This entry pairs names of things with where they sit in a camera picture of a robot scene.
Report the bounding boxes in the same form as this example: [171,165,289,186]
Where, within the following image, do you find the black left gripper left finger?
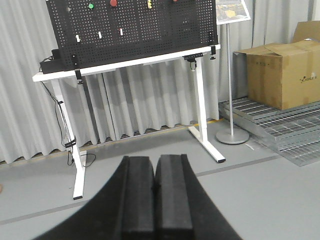
[37,156,155,240]

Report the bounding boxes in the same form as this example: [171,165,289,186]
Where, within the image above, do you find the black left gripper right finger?
[155,154,241,240]

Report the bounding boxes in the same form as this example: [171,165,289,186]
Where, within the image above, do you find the green round button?
[88,3,95,9]

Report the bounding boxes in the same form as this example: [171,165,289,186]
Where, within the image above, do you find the large red mushroom button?
[109,0,118,7]

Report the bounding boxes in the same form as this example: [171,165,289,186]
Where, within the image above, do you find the white height-adjustable desk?
[32,44,227,201]

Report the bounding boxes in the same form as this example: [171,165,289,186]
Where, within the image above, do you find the grey curtain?
[0,0,320,164]

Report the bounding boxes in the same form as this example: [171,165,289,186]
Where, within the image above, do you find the metal grating stack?
[218,97,320,167]

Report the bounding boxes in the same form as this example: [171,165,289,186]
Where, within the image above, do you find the black power box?
[39,49,65,74]

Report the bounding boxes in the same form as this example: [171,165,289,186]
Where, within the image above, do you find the brown cardboard box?
[233,20,320,110]

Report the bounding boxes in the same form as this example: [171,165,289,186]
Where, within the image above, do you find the black perforated pegboard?
[46,0,218,71]

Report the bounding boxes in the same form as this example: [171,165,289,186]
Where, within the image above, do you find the poster sign on stand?
[215,0,251,145]

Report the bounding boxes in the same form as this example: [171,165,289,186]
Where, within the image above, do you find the black cable under desk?
[39,57,97,168]

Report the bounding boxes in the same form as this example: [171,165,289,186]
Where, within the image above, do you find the red white rocker switch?
[119,28,124,36]

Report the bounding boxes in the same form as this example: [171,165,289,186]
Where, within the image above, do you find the yellow toggle switch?
[147,0,152,9]

